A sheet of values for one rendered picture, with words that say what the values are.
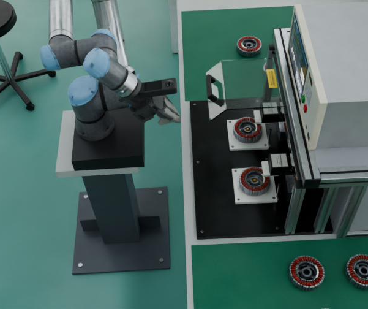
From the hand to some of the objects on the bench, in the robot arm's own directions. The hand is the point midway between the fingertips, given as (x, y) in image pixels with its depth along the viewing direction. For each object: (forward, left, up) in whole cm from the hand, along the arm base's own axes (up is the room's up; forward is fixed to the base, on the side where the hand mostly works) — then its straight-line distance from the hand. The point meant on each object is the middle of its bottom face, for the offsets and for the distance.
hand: (179, 118), depth 165 cm
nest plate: (+27, +15, -38) cm, 49 cm away
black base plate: (+26, +3, -40) cm, 48 cm away
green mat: (+35, -65, -38) cm, 83 cm away
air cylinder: (+41, +12, -39) cm, 58 cm away
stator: (+23, -9, -36) cm, 43 cm away
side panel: (+58, -36, -40) cm, 80 cm away
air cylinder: (+37, -12, -38) cm, 54 cm away
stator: (+47, -49, -39) cm, 79 cm away
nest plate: (+23, -9, -37) cm, 44 cm away
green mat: (+60, +62, -43) cm, 96 cm away
